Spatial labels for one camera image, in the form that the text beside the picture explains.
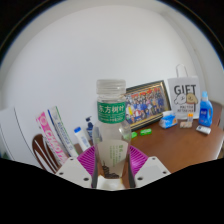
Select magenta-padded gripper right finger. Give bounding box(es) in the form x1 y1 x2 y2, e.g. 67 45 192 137
127 144 172 189

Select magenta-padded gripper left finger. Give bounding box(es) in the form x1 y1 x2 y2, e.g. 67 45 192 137
55 144 99 190

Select clear green-labelled water bottle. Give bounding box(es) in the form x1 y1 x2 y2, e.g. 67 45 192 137
91 78 133 179

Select white bottle with blue cap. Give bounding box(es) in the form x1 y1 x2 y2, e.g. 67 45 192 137
73 126 91 153

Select dark blue pump bottle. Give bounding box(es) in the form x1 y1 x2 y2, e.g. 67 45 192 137
85 115 95 141

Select tall white and blue box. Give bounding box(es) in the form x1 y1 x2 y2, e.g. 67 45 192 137
47 105 79 158

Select tall pink and white box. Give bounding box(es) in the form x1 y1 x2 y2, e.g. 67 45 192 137
35 111 69 166

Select blue tissue pack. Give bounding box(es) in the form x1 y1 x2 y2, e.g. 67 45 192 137
158 110 178 130

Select dark wooden chair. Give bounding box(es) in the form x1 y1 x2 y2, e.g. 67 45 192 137
31 133 63 174

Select framed group photo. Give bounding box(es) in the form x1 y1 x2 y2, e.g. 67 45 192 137
123 79 172 132

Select small beige box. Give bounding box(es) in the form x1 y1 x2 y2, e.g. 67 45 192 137
179 113 194 129

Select white remote control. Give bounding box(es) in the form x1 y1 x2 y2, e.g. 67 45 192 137
195 124 212 136

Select white refrigerator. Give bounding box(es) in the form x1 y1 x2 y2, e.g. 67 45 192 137
0 106 38 168

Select white paper gift bag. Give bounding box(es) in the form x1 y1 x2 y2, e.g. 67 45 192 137
166 63 202 120

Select blue detergent bottle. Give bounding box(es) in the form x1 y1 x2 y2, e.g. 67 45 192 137
198 91 214 128

